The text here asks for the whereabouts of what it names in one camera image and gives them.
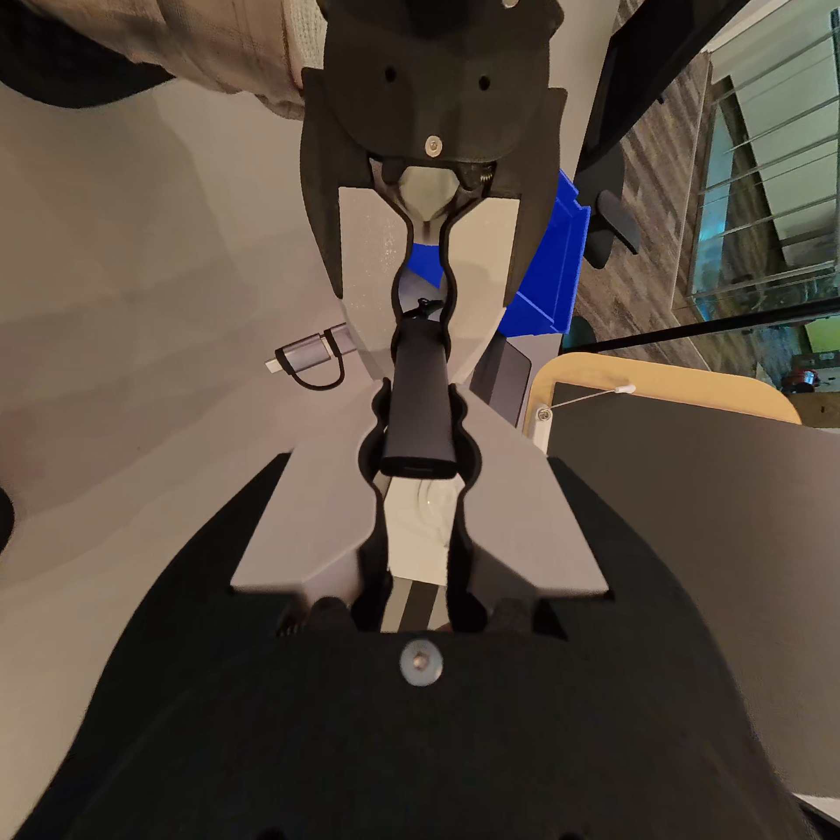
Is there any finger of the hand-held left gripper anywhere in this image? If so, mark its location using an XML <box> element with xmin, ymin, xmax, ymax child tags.
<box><xmin>445</xmin><ymin>196</ymin><xmax>524</xmax><ymax>387</ymax></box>
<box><xmin>338</xmin><ymin>187</ymin><xmax>412</xmax><ymax>382</ymax></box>

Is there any black USB cable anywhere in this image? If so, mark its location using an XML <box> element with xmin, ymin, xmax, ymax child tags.
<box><xmin>266</xmin><ymin>298</ymin><xmax>446</xmax><ymax>393</ymax></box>

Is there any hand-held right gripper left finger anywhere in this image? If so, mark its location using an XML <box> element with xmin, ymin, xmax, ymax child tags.
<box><xmin>230</xmin><ymin>379</ymin><xmax>395</xmax><ymax>631</ymax></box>

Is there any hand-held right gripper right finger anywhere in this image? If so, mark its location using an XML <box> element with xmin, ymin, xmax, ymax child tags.
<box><xmin>448</xmin><ymin>384</ymin><xmax>611</xmax><ymax>632</ymax></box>

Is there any black floor lamp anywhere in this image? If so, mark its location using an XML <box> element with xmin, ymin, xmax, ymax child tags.
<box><xmin>577</xmin><ymin>298</ymin><xmax>840</xmax><ymax>355</ymax></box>

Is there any black office chair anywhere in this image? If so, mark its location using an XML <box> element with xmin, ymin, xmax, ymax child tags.
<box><xmin>577</xmin><ymin>0</ymin><xmax>749</xmax><ymax>270</ymax></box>

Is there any blue plastic bin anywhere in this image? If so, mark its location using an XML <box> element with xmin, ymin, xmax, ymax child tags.
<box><xmin>403</xmin><ymin>169</ymin><xmax>592</xmax><ymax>337</ymax></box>

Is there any dark grey usb hub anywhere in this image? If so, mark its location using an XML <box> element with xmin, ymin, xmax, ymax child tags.
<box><xmin>379</xmin><ymin>318</ymin><xmax>457</xmax><ymax>479</ymax></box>

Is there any wooden book stand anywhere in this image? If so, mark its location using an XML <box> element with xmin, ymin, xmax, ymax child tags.
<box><xmin>384</xmin><ymin>352</ymin><xmax>803</xmax><ymax>585</ymax></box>

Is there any person's left forearm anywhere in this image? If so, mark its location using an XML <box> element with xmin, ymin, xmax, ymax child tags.
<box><xmin>36</xmin><ymin>0</ymin><xmax>329</xmax><ymax>122</ymax></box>

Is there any black sheet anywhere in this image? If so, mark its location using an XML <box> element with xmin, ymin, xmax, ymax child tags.
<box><xmin>548</xmin><ymin>384</ymin><xmax>840</xmax><ymax>798</ymax></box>

